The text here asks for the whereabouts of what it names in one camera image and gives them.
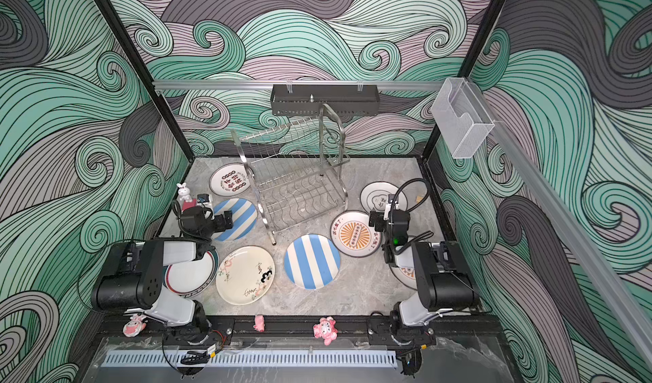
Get orange sunburst plate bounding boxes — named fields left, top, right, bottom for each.
left=389, top=265, right=417, bottom=291
left=329, top=211, right=382, bottom=257

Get blue striped plate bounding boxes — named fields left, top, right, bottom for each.
left=284, top=234, right=341, bottom=290
left=212, top=198, right=257, bottom=242

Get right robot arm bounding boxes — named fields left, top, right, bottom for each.
left=368, top=208, right=479, bottom=337

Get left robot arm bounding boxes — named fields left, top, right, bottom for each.
left=90, top=206, right=234, bottom=336

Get white rabbit figurine pink base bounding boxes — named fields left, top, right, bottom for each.
left=177, top=183, right=197, bottom=211

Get white plate dark cloud motif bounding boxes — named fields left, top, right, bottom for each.
left=360, top=181, right=398, bottom=213

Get white plate red characters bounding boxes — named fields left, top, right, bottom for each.
left=209, top=163, right=251, bottom=196

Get white plate green red rim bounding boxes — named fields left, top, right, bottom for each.
left=163, top=250, right=219, bottom=298

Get cream plate floral drawing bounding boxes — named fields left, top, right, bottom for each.
left=216, top=247, right=277, bottom=306

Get small pink figurine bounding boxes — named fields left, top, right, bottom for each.
left=254, top=314, right=265, bottom=332

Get pink white sneaker toy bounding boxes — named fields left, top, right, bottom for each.
left=122, top=314, right=147, bottom=337

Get pink pig toy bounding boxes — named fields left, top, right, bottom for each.
left=313, top=316, right=338, bottom=346

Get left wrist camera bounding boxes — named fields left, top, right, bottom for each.
left=196, top=194, right=213, bottom=209

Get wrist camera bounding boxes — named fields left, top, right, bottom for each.
left=196, top=194, right=213, bottom=209
left=383, top=196, right=399, bottom=221

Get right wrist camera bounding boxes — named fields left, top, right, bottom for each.
left=383, top=196, right=399, bottom=221

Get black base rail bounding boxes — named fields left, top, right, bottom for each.
left=93, top=313, right=507, bottom=349

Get steel wire dish rack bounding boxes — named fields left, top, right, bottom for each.
left=231, top=104, right=350, bottom=245

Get clear acrylic wall holder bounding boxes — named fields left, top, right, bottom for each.
left=431, top=77, right=494, bottom=159

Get aluminium wall rail back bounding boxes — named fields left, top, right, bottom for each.
left=152, top=78, right=443, bottom=92

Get aluminium wall rail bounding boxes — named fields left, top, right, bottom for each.
left=467, top=81, right=651, bottom=366
left=152, top=78, right=443, bottom=92

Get white slotted cable duct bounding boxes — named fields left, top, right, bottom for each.
left=101, top=350, right=398, bottom=369

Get aluminium wall rail right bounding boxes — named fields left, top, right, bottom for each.
left=467, top=81, right=651, bottom=366

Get black wall shelf basket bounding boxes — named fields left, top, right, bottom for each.
left=270, top=85, right=380, bottom=117

